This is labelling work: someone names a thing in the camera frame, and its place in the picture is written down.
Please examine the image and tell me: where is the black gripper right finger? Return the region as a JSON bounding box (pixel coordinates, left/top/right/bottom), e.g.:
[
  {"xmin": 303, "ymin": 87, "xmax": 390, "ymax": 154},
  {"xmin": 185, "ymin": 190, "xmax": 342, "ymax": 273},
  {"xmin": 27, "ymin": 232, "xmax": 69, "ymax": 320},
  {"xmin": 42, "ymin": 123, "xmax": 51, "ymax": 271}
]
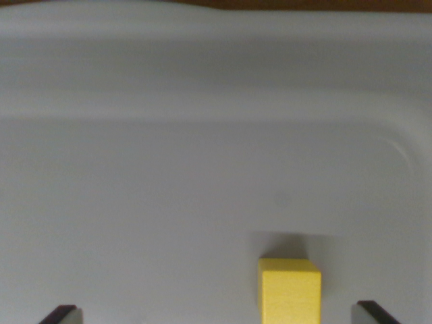
[{"xmin": 350, "ymin": 300, "xmax": 402, "ymax": 324}]

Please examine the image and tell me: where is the yellow cube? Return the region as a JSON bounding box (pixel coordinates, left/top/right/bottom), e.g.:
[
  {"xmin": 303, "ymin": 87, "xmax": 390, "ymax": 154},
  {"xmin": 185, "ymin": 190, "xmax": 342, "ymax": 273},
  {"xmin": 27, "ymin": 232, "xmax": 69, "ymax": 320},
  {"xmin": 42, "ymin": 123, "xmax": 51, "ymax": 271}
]
[{"xmin": 257, "ymin": 258, "xmax": 322, "ymax": 324}]

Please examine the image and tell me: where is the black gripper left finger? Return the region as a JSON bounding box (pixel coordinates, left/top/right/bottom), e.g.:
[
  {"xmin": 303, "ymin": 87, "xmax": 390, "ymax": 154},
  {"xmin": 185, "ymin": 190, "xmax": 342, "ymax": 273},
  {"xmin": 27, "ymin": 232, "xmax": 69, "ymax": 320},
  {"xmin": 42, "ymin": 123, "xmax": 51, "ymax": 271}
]
[{"xmin": 38, "ymin": 304, "xmax": 84, "ymax": 324}]

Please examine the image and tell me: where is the grey plastic bin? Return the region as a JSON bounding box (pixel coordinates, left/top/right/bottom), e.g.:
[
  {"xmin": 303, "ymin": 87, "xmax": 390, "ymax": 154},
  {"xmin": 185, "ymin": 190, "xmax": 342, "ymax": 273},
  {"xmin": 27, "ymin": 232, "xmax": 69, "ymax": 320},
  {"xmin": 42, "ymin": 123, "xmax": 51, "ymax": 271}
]
[{"xmin": 0, "ymin": 0, "xmax": 432, "ymax": 324}]

